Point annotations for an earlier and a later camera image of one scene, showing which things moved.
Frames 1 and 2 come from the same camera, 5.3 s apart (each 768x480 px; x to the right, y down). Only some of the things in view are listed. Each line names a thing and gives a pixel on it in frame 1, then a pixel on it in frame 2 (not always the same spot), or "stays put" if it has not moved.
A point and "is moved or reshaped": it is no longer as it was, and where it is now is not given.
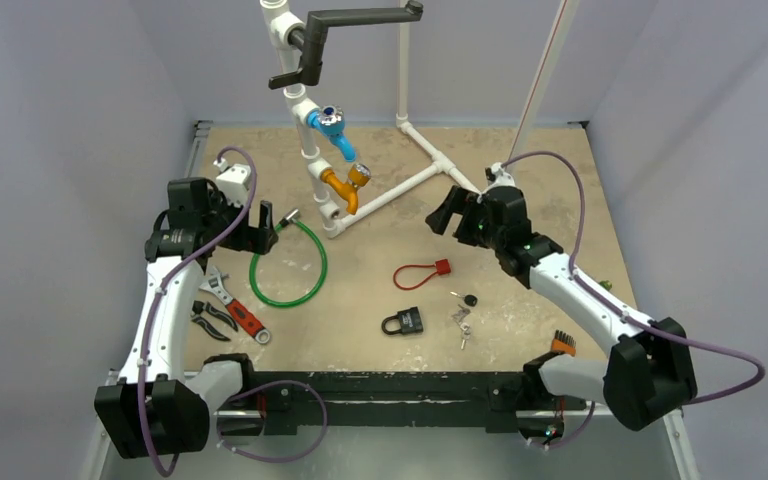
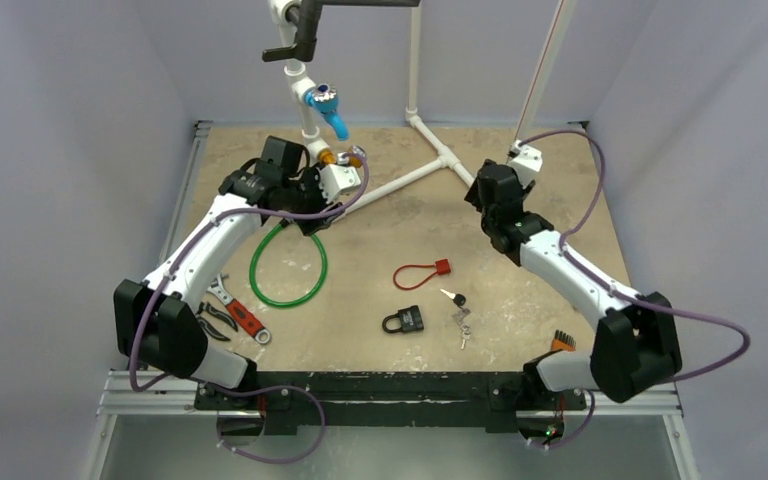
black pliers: (199, 308) stays put
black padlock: (409, 321) stays put
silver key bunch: (459, 316) stays put
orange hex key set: (563, 343) stays put
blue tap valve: (330, 119) -> (325, 100)
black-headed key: (469, 299) is moved or reshaped
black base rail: (353, 402) stays put
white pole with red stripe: (542, 86) stays put
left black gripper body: (240, 236) -> (306, 196)
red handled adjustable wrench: (238, 312) stays put
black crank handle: (310, 40) -> (307, 16)
